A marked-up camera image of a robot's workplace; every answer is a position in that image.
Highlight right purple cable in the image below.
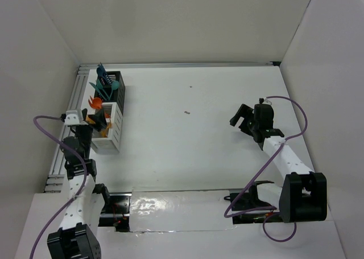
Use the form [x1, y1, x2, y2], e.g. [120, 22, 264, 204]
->
[224, 96, 308, 242]

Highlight teal spoon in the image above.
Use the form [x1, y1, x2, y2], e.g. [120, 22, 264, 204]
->
[109, 81, 120, 100]

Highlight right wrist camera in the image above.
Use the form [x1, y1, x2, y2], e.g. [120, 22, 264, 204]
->
[259, 98, 272, 105]

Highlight dark blue spoon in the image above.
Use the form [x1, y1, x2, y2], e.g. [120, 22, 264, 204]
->
[96, 65, 108, 85]

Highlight black and white utensil caddy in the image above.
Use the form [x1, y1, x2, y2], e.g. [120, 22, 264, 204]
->
[82, 65, 126, 154]

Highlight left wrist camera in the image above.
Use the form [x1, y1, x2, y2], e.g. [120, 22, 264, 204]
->
[61, 109, 87, 126]

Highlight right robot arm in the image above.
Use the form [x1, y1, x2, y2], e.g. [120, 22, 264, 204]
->
[230, 103, 327, 223]

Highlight red-orange fork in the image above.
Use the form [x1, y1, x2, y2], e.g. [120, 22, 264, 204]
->
[88, 98, 100, 109]

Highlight teal knife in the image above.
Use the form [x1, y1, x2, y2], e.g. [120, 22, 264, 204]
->
[89, 82, 107, 101]

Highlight dark blue knife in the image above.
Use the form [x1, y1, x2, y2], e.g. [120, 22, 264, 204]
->
[97, 63, 111, 85]

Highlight teal fork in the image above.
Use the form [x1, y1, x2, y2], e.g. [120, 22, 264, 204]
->
[96, 79, 109, 100]

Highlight purple cable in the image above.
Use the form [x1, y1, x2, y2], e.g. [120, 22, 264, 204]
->
[224, 96, 308, 242]
[30, 116, 88, 259]

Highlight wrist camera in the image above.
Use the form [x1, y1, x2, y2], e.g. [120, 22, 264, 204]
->
[259, 98, 272, 105]
[61, 109, 87, 126]

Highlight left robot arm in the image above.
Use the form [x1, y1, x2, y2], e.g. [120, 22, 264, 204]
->
[47, 109, 112, 258]

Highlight red-orange spoon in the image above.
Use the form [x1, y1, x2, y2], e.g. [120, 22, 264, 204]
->
[91, 97, 103, 110]

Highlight dark blue fork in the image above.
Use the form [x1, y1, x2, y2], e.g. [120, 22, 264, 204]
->
[99, 68, 112, 85]

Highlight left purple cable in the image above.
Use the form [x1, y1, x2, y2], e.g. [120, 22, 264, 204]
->
[30, 116, 88, 259]

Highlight yellow-orange knife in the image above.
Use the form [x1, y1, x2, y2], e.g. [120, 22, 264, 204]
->
[100, 128, 109, 138]

